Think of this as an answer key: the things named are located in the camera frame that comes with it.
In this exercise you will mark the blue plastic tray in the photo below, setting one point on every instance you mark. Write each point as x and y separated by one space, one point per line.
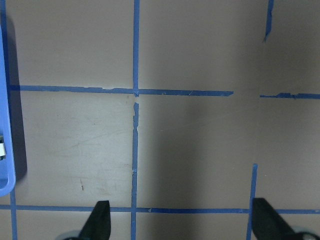
7 165

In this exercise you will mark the green terminal block module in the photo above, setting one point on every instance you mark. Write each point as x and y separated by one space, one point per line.
2 148

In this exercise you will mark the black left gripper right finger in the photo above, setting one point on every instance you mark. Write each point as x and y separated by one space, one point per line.
267 224

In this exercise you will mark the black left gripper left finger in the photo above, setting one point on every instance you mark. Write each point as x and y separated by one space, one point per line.
97 225

